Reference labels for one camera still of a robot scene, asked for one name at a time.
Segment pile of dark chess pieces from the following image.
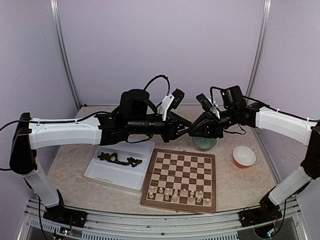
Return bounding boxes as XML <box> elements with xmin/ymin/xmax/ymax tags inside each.
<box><xmin>97</xmin><ymin>151</ymin><xmax>143</xmax><ymax>169</ymax></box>

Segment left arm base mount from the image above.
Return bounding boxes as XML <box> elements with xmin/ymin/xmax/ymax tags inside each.
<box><xmin>43</xmin><ymin>205</ymin><xmax>88</xmax><ymax>228</ymax></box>

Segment aluminium frame post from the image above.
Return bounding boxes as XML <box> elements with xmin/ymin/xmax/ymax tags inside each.
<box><xmin>50</xmin><ymin>0</ymin><xmax>82</xmax><ymax>110</ymax></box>
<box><xmin>245</xmin><ymin>0</ymin><xmax>272</xmax><ymax>97</ymax></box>

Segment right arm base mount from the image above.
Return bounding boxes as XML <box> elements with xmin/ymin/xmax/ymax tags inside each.
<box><xmin>238</xmin><ymin>206</ymin><xmax>283</xmax><ymax>228</ymax></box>

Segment left aluminium frame post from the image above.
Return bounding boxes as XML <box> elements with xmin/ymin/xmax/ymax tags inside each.
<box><xmin>50</xmin><ymin>0</ymin><xmax>82</xmax><ymax>110</ymax></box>

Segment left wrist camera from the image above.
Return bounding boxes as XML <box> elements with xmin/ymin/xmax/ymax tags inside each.
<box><xmin>156</xmin><ymin>88</ymin><xmax>185</xmax><ymax>122</ymax></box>

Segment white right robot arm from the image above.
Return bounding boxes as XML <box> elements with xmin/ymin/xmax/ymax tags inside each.
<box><xmin>189</xmin><ymin>85</ymin><xmax>320</xmax><ymax>227</ymax></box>

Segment white plastic divided tray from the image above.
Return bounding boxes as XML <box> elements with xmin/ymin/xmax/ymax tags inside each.
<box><xmin>84</xmin><ymin>141</ymin><xmax>155</xmax><ymax>193</ymax></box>

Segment orange white bowl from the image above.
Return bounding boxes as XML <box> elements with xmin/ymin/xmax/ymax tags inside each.
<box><xmin>232</xmin><ymin>146</ymin><xmax>256</xmax><ymax>169</ymax></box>

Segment green ceramic bowl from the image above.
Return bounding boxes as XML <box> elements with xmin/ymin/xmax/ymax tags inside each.
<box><xmin>191</xmin><ymin>136</ymin><xmax>217</xmax><ymax>152</ymax></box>

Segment right aluminium frame post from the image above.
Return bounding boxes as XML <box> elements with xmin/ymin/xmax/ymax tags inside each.
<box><xmin>245</xmin><ymin>0</ymin><xmax>272</xmax><ymax>97</ymax></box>

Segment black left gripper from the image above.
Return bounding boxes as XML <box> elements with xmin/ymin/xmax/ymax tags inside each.
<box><xmin>127</xmin><ymin>111</ymin><xmax>195</xmax><ymax>143</ymax></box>

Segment front aluminium rail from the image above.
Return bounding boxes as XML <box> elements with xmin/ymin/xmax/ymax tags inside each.
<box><xmin>15</xmin><ymin>197</ymin><xmax>309</xmax><ymax>240</ymax></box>

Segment white queen piece lying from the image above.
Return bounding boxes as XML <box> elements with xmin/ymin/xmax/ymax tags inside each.
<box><xmin>94</xmin><ymin>177</ymin><xmax>113</xmax><ymax>184</ymax></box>

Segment white knight piece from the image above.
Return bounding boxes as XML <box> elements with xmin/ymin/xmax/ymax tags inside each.
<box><xmin>196</xmin><ymin>196</ymin><xmax>202</xmax><ymax>203</ymax></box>

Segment wooden chess board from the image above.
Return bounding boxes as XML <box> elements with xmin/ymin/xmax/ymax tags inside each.
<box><xmin>140</xmin><ymin>148</ymin><xmax>217</xmax><ymax>214</ymax></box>

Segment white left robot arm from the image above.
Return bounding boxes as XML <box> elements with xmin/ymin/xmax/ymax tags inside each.
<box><xmin>9</xmin><ymin>89</ymin><xmax>192</xmax><ymax>228</ymax></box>

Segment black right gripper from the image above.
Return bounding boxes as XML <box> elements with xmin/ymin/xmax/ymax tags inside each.
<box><xmin>188</xmin><ymin>106</ymin><xmax>237</xmax><ymax>139</ymax></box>

